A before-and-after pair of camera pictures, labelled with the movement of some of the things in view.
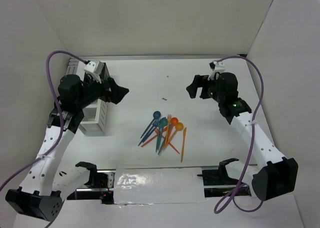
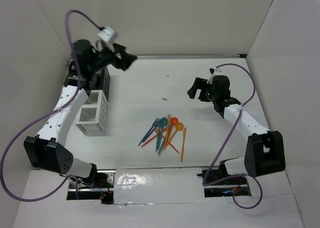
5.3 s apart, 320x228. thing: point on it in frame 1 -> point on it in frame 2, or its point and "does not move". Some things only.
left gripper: (116, 94) -> (127, 59)
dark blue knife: (153, 127) does not move
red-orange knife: (172, 145) does not move
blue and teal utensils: (154, 125) does not move
